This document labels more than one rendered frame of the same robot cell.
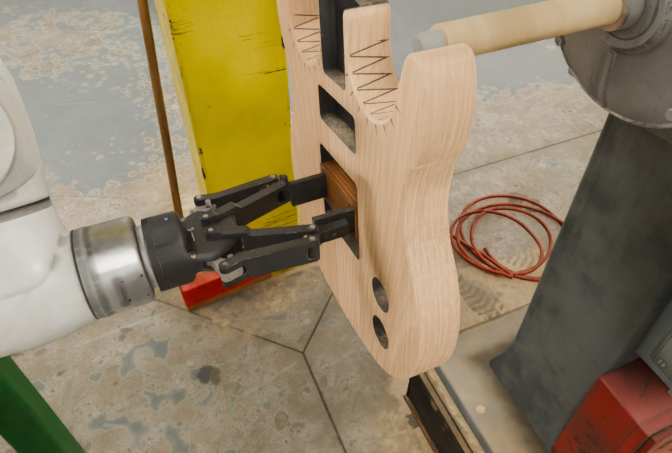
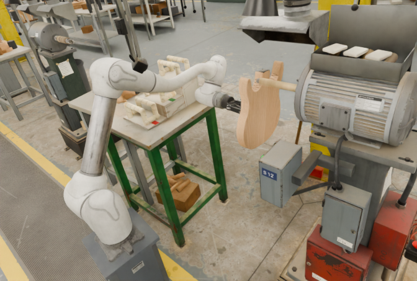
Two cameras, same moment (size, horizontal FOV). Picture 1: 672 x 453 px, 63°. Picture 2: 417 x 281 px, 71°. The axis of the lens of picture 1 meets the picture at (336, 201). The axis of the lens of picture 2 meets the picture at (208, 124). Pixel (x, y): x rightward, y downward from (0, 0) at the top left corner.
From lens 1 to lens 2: 1.21 m
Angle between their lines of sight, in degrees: 54
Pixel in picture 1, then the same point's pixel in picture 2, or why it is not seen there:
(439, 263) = (243, 117)
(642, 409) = (316, 236)
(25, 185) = (216, 80)
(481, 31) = (265, 81)
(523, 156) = not seen: outside the picture
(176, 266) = (224, 103)
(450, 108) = (242, 87)
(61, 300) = (209, 98)
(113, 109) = not seen: hidden behind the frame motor
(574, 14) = (284, 85)
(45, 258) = (211, 92)
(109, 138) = not seen: hidden behind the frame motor
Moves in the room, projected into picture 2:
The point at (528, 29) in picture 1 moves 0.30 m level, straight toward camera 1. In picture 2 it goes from (273, 84) to (206, 95)
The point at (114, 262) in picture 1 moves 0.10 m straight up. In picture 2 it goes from (218, 97) to (215, 80)
